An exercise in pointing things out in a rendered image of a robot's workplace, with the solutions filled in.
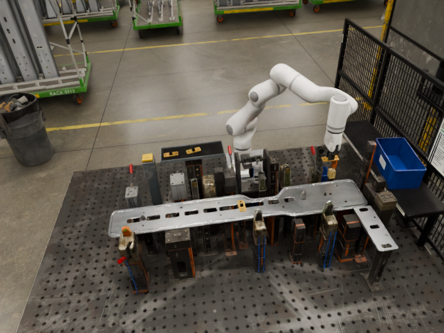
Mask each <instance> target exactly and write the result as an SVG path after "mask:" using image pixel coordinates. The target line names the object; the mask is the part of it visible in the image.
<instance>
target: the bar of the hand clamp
mask: <svg viewBox="0 0 444 333"><path fill-rule="evenodd" d="M323 153H324V149H323V146H322V145H316V148H315V158H314V169H315V174H316V169H317V167H319V169H320V171H319V173H320V174H321V170H322V159H321V157H322V154H323Z"/></svg>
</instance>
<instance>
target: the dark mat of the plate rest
mask: <svg viewBox="0 0 444 333"><path fill-rule="evenodd" d="M196 147H199V148H200V149H201V151H198V152H195V153H190V154H187V152H186V150H189V149H193V148H196ZM175 151H178V155H177V156H172V157H164V153H169V152H175ZM222 153H224V152H223V146H222V143H221V142H215V143H204V144H199V145H188V146H182V147H171V148H165V149H161V161H167V160H173V159H183V158H190V157H200V156H206V155H216V154H222Z"/></svg>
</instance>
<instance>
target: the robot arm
mask: <svg viewBox="0 0 444 333"><path fill-rule="evenodd" d="M270 77H271V79H269V80H267V81H264V82H263V83H260V84H258V85H256V86H255V87H253V88H252V89H251V90H250V92H249V94H248V97H249V99H250V100H249V101H248V102H247V103H246V105H245V106H244V107H243V108H241V109H240V110H239V111H238V112H237V113H236V114H234V115H233V116H232V117H230V118H229V119H228V121H227V123H226V126H225V127H226V130H227V133H228V134H229V135H232V136H235V137H234V140H233V150H234V160H233V164H234V171H235V152H238V154H239V158H240V161H241V154H247V153H249V155H250V156H251V139H252V137H253V135H254V133H255V131H256V129H257V127H258V122H259V119H258V115H259V114H260V113H261V111H263V109H264V107H265V102H266V101H268V100H269V99H271V98H273V97H275V96H277V95H279V94H281V93H282V92H283V91H284V90H285V89H286V88H288V89H289V90H291V91H292V92H294V93H295V94H296V95H298V96H299V97H301V98H302V99H303V100H305V101H306V102H308V103H317V102H327V103H330V107H329V112H328V120H327V125H326V133H325V136H324V143H325V145H326V146H327V153H326V157H328V160H329V161H331V160H334V158H335V155H337V154H338V151H339V150H340V147H341V144H342V132H343V131H344V130H345V126H346V120H347V118H348V116H349V115H350V114H353V113H354V112H355V111H356V110H357V107H358V105H357V102H356V101H355V100H354V99H353V98H352V97H351V96H350V95H348V94H346V93H345V92H343V91H341V90H339V89H335V88H332V87H320V86H317V85H315V84H314V83H313V82H311V81H310V80H308V79H307V78H306V77H304V76H302V74H300V73H298V72H297V71H296V70H294V69H292V68H291V67H290V66H288V65H286V64H282V63H280V64H277V65H275V66H274V67H273V68H272V70H271V71H270ZM248 174H249V173H248V169H243V166H242V163H241V164H240V175H241V176H244V175H248Z"/></svg>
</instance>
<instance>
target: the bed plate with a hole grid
mask: <svg viewBox="0 0 444 333"><path fill-rule="evenodd" d="M268 153H269V155H270V157H272V156H276V157H277V159H278V161H279V166H280V165H284V164H288V165H289V166H290V170H291V181H290V186H297V185H302V184H308V178H309V168H310V167H314V166H315V163H314V160H313V156H312V153H311V147H299V148H292V149H280V150H273V151H268ZM338 158H339V160H338V164H337V167H336V175H335V179H334V180H343V179H351V180H353V181H354V182H355V183H356V185H357V183H358V180H359V175H360V173H361V168H362V164H363V161H360V157H359V155H358V154H357V153H356V152H355V150H354V149H353V147H352V146H351V145H350V144H349V142H347V143H342V144H341V147H340V152H339V157H338ZM156 166H157V177H158V180H159V186H160V189H161V195H162V199H163V204H170V203H175V202H174V201H173V196H172V194H171V186H170V175H171V174H177V173H184V179H185V185H186V194H187V201H191V196H190V187H189V183H188V174H187V169H186V165H185V161H181V162H175V163H165V164H161V163H156ZM130 183H131V177H130V166H121V167H114V168H103V169H96V170H86V171H78V172H73V174H72V177H71V180H70V184H69V185H68V188H67V191H66V193H65V197H64V199H63V202H62V205H61V208H60V210H59V213H58V216H57V219H56V221H55V225H54V228H53V230H52V233H51V235H50V239H49V241H48V244H47V247H46V250H45V253H44V255H43V258H42V261H41V263H40V267H39V269H38V272H37V274H36V278H35V280H34V283H33V286H32V289H31V291H30V295H29V297H28V300H27V302H26V306H25V308H24V311H23V314H22V317H21V319H20V322H19V325H18V328H17V331H16V333H444V263H443V261H442V260H441V259H440V257H439V256H438V255H437V253H436V252H435V251H434V249H432V247H431V246H430V244H429V243H428V242H427V241H426V242H425V244H424V246H425V247H426V248H427V250H420V249H419V248H418V247H417V246H416V244H415V242H414V241H415V240H418V239H419V237H420V235H421V233H420V231H419V230H418V228H417V227H408V228H402V227H401V226H400V225H399V224H398V222H397V221H396V219H395V218H394V216H395V215H402V214H401V212H400V211H399V210H398V208H397V207H396V208H395V209H394V211H393V213H392V216H391V219H390V222H389V224H388V228H387V230H388V232H389V233H390V235H391V237H392V238H393V239H394V241H395V243H396V244H397V245H398V249H395V250H393V252H392V254H391V256H390V258H389V259H388V261H387V264H386V266H385V269H384V271H383V274H382V276H381V279H380V284H381V286H382V287H383V290H382V291H376V292H371V290H370V288H369V286H368V284H367V282H366V281H365V278H364V277H363V274H364V273H369V272H370V270H371V266H372V264H373V261H374V258H375V255H376V248H375V247H373V248H369V247H368V246H367V245H366V248H365V252H364V255H365V257H366V259H367V261H366V262H361V263H357V262H356V261H355V259H354V258H353V257H352V258H353V261H350V262H340V260H339V258H338V257H337V256H336V254H335V252H333V251H332V257H331V261H330V268H329V267H327V268H325V269H322V270H318V268H316V267H317V266H318V263H317V261H316V258H315V256H313V254H314V253H315V252H316V245H317V241H318V240H319V236H320V234H317V233H316V234H315V238H316V239H315V240H309V241H308V240H307V239H306V236H305V237H304V242H303V243H302V248H301V261H302V262H304V264H303V266H302V264H298V265H296V264H293V263H292V262H291V260H289V257H288V254H287V253H290V252H291V247H292V245H293V235H292V233H293V224H294V219H295V218H296V217H292V222H291V236H290V238H285V235H284V233H283V223H284V218H283V219H281V218H280V220H279V239H278V242H279V245H275V246H270V242H269V239H268V236H267V233H266V244H265V257H266V263H265V264H267V266H266V267H268V272H266V274H265V273H262V274H261V273H257V272H254V271H255V270H253V267H252V265H251V262H250V259H249V258H252V256H253V248H254V238H253V234H252V233H253V226H252V225H253V223H245V229H246V239H247V243H248V248H244V249H240V248H239V243H238V240H237V234H236V232H238V231H239V226H238V225H237V226H236V225H233V236H234V241H235V247H236V251H237V255H236V256H228V257H227V256H226V254H225V247H224V242H223V235H222V234H223V233H224V224H223V223H220V226H221V227H220V228H219V232H218V233H217V234H216V233H215V232H216V231H215V232H214V233H210V232H209V233H210V237H215V238H216V243H217V251H218V255H213V256H204V257H199V251H198V239H202V238H203V237H202V234H200V235H198V227H193V228H194V234H195V238H196V246H197V254H198V256H195V257H193V258H194V265H195V266H198V265H200V266H201V269H202V279H201V280H198V281H189V282H184V283H175V284H170V283H169V279H168V270H170V269H172V265H167V251H166V248H165V242H164V239H163V234H161V232H155V233H152V235H153V240H154V243H155V246H158V247H159V261H158V262H150V263H147V247H146V244H145V241H144V240H141V241H139V242H138V244H141V245H142V250H141V257H142V260H144V263H145V267H146V269H147V273H149V274H151V276H150V277H151V283H149V288H148V291H149V293H148V292H141V293H138V295H136V293H134V295H133V297H132V295H131V293H132V290H133V289H132V286H131V283H130V275H129V272H128V269H127V267H126V266H123V263H121V264H118V260H119V259H120V258H121V256H120V253H119V251H118V247H119V241H120V238H119V237H116V238H112V237H109V235H108V228H109V223H110V216H111V214H112V213H113V212H114V211H116V210H120V209H129V208H128V204H127V201H126V198H125V195H126V188H127V187H130ZM133 183H134V186H138V188H139V193H140V196H141V201H142V207H145V206H150V205H153V202H152V199H151V194H150V191H149V186H148V183H147V179H146V178H145V174H144V171H143V166H142V165H133Z"/></svg>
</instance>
